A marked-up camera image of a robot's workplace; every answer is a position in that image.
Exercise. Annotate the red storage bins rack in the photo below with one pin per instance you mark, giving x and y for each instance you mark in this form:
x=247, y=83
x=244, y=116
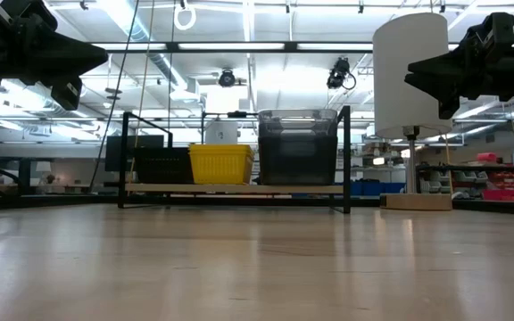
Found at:
x=511, y=183

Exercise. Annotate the black metal shelf wood board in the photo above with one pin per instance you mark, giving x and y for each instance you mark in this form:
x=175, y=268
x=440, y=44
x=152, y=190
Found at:
x=221, y=188

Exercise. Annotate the white cylindrical container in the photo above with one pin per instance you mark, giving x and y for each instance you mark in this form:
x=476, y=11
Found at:
x=221, y=133

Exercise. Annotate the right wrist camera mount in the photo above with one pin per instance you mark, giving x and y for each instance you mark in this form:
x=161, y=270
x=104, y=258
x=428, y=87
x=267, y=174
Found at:
x=489, y=33

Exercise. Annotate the black rig frame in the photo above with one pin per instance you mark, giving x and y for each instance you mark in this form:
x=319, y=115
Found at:
x=25, y=178

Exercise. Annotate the translucent grey plastic basket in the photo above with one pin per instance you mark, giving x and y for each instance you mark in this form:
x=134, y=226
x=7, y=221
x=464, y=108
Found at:
x=297, y=120
x=297, y=160

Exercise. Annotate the small white shade lamp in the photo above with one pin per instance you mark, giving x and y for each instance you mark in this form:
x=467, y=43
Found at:
x=43, y=167

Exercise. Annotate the black slotted plastic basket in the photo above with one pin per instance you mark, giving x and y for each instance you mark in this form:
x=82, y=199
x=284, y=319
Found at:
x=163, y=165

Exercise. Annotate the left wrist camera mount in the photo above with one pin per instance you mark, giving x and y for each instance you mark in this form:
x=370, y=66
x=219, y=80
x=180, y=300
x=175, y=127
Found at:
x=29, y=13

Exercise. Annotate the white shade table lamp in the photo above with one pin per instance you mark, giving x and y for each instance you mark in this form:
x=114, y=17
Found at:
x=408, y=67

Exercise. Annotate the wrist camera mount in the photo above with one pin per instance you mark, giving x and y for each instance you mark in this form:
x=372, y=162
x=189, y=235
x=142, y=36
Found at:
x=489, y=33
x=29, y=13

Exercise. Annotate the black computer monitor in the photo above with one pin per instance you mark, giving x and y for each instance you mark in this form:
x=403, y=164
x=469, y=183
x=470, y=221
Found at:
x=114, y=153

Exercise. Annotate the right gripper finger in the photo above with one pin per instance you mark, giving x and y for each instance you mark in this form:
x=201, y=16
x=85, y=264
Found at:
x=449, y=107
x=444, y=73

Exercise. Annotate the round black ceiling camera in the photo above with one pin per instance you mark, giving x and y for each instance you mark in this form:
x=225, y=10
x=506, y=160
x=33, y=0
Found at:
x=226, y=78

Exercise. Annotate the black overhead beam with light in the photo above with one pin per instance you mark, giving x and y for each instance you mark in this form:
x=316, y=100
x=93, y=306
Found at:
x=230, y=46

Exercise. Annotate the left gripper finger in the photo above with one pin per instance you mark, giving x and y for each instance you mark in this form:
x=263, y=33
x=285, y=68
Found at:
x=66, y=96
x=67, y=60

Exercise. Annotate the blue storage bins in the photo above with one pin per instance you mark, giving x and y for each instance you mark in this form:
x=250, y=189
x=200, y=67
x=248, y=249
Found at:
x=373, y=188

